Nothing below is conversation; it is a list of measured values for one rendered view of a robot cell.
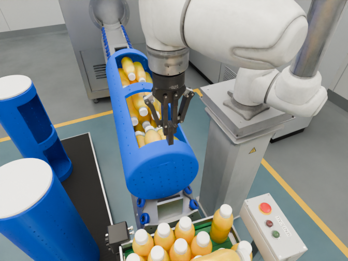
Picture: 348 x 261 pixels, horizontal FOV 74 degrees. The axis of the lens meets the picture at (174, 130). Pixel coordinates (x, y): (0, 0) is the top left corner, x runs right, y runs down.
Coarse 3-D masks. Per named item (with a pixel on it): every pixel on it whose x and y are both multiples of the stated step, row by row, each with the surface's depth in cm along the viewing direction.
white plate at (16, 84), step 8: (0, 80) 149; (8, 80) 149; (16, 80) 149; (24, 80) 149; (0, 88) 142; (8, 88) 142; (16, 88) 142; (24, 88) 142; (0, 96) 136; (8, 96) 136
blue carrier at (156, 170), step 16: (128, 48) 138; (112, 64) 131; (144, 64) 149; (112, 80) 122; (112, 96) 116; (128, 96) 106; (128, 112) 97; (128, 128) 91; (128, 144) 87; (160, 144) 81; (176, 144) 82; (128, 160) 83; (144, 160) 78; (160, 160) 79; (176, 160) 82; (192, 160) 85; (128, 176) 81; (144, 176) 83; (160, 176) 86; (176, 176) 89; (192, 176) 92; (144, 192) 90; (160, 192) 93; (176, 192) 97
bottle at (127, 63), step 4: (124, 60) 138; (128, 60) 137; (124, 64) 134; (128, 64) 133; (132, 64) 135; (124, 68) 132; (128, 68) 130; (132, 68) 131; (124, 72) 132; (128, 72) 130; (132, 72) 129
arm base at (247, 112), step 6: (228, 90) 128; (228, 102) 122; (234, 102) 118; (234, 108) 119; (240, 108) 116; (246, 108) 115; (252, 108) 115; (258, 108) 116; (264, 108) 119; (240, 114) 117; (246, 114) 115; (252, 114) 115; (246, 120) 114
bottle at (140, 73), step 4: (136, 64) 142; (140, 64) 143; (136, 68) 138; (140, 68) 138; (136, 72) 136; (140, 72) 135; (144, 72) 137; (136, 76) 135; (140, 76) 134; (144, 76) 135; (136, 80) 136
